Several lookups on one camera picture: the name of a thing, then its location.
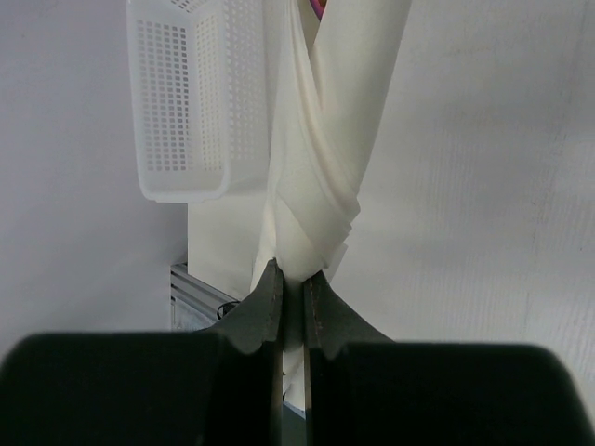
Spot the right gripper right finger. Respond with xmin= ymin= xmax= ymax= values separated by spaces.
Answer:
xmin=303 ymin=273 xmax=587 ymax=445

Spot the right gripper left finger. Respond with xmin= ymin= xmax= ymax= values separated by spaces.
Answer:
xmin=1 ymin=261 xmax=284 ymax=445

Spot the white paper napkin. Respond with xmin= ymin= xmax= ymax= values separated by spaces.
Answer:
xmin=252 ymin=1 xmax=411 ymax=409

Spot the iridescent gold spoon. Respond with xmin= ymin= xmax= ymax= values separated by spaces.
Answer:
xmin=308 ymin=0 xmax=327 ymax=20

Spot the large white perforated basket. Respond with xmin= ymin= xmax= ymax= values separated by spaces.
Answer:
xmin=126 ymin=1 xmax=269 ymax=203

